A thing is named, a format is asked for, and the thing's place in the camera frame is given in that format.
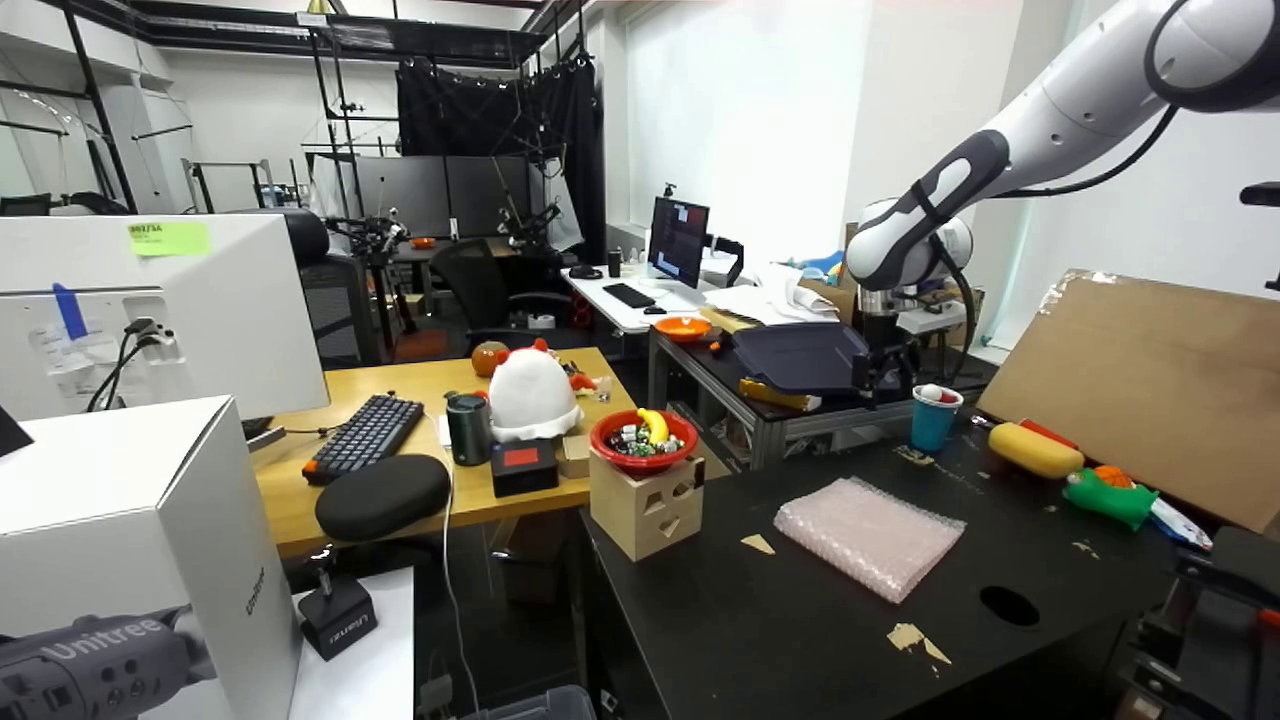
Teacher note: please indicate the black cushion pad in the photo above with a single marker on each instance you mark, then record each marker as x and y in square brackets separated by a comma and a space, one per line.
[385, 497]

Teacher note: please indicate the white and blue marker pen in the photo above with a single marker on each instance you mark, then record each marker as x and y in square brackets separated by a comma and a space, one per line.
[1187, 524]

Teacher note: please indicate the tan tape scrap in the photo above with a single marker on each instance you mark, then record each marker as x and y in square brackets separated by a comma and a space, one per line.
[913, 643]
[756, 545]

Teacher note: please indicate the blue marker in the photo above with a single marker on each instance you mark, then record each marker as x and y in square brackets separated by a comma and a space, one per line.
[71, 315]

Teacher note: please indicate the small yellow toy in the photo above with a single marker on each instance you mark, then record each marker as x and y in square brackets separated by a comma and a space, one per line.
[655, 425]

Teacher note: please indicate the small rectangular box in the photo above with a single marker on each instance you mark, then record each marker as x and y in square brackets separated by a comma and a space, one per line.
[524, 469]

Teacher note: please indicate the grey Unitree device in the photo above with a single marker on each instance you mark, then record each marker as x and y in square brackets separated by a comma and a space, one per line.
[94, 672]

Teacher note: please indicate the green sticky note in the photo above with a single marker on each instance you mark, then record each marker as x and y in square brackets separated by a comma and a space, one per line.
[170, 240]

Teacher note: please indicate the white monitor back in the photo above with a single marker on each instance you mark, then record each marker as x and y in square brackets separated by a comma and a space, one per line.
[227, 322]

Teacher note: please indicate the small black keyboard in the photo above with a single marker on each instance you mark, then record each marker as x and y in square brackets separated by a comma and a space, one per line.
[633, 298]

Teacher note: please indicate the black monitor lit screen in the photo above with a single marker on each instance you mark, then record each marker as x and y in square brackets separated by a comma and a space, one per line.
[677, 240]

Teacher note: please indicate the large white box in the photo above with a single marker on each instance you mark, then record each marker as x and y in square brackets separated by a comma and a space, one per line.
[120, 521]

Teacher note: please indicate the brown cardboard sheet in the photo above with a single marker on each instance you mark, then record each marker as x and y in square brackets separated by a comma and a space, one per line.
[1147, 387]

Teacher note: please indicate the orange ball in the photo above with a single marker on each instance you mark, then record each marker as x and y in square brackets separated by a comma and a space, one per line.
[489, 363]

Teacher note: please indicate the orange bowl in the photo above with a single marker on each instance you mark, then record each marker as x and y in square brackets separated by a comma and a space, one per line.
[684, 332]

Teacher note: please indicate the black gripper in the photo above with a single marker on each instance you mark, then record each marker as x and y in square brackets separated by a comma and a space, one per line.
[899, 363]

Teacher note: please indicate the yellow and red plush toy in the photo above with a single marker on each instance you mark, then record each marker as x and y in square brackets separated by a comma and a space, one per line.
[1032, 451]

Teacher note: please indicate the green and orange toy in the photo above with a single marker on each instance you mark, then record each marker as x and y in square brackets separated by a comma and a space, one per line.
[1104, 497]

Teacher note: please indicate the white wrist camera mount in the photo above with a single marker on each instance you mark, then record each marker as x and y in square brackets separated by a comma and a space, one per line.
[921, 311]

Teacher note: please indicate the teal cup white rim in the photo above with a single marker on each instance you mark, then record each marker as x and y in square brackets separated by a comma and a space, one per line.
[932, 425]

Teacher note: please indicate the clear plastic bin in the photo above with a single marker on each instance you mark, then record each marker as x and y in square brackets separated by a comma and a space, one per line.
[535, 704]

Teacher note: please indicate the dark can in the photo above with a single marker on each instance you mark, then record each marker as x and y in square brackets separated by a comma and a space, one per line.
[470, 425]

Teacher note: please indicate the black joystick device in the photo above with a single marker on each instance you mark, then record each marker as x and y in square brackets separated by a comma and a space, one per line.
[332, 613]

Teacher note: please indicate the black office chair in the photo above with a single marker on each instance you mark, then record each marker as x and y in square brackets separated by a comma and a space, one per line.
[327, 287]
[483, 287]

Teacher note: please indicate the bubble wrap sheet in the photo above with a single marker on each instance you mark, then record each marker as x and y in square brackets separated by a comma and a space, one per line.
[875, 532]

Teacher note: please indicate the wooden desk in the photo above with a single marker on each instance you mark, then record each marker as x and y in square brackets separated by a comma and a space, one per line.
[401, 514]

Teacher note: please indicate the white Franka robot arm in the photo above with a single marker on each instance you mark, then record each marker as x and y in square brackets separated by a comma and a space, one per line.
[1065, 105]

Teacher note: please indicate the red bowl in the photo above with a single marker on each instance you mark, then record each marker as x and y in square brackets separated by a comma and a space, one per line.
[613, 454]

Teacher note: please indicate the dark blue bin lid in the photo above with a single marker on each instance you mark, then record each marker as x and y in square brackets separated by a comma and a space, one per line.
[794, 358]

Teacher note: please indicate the white desk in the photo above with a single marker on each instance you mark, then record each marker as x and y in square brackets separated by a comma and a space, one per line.
[598, 298]

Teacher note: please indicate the black curtain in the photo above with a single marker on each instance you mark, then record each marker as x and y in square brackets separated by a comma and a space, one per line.
[494, 115]

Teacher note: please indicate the white helmet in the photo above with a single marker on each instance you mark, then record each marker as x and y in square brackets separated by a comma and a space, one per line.
[535, 394]

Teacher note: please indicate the wooden shape sorter box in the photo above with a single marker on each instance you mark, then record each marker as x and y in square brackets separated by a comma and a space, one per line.
[645, 514]

